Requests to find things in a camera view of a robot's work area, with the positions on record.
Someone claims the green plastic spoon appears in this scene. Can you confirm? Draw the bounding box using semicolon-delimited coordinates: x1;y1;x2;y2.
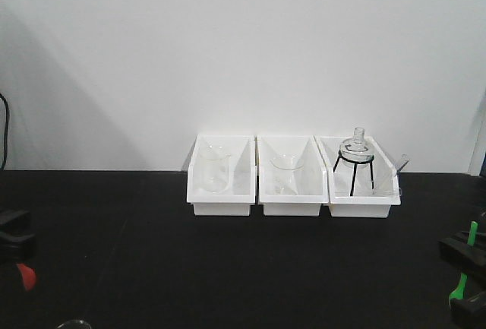
448;220;478;302

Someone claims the round glass flask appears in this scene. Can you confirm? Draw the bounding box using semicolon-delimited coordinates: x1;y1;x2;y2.
339;127;374;163

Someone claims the clear glass test tube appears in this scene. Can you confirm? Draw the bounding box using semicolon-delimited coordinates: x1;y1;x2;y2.
373;154;410;196

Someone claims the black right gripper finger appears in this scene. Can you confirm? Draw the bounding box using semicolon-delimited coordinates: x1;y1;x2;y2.
450;291;485;329
439;231;485;270

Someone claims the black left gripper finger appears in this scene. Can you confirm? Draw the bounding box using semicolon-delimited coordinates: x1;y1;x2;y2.
1;232;36;264
0;210;30;230

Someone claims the black wire tripod stand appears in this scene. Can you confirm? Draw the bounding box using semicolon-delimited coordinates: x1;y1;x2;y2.
333;151;375;196

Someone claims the right white plastic bin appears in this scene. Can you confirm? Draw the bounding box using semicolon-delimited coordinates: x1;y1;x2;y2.
314;136;401;218

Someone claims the black cable at wall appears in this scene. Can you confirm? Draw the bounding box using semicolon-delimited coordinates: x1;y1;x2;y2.
0;91;11;171

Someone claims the tall clear glass beaker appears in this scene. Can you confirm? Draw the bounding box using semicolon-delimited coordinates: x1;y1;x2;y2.
200;144;229;193

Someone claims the middle white plastic bin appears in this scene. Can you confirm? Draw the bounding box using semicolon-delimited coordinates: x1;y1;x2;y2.
257;134;329;217

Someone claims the red plastic spoon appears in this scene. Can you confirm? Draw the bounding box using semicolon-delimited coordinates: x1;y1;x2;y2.
16;263;37;291

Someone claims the white plastic bin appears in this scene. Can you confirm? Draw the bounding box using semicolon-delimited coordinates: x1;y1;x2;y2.
257;134;329;217
314;136;401;218
186;134;257;216

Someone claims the clear glass container rim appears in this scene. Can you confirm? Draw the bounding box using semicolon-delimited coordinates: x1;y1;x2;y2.
56;319;92;329

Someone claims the left white plastic bin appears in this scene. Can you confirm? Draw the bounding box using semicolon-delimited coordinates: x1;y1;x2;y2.
186;134;257;216

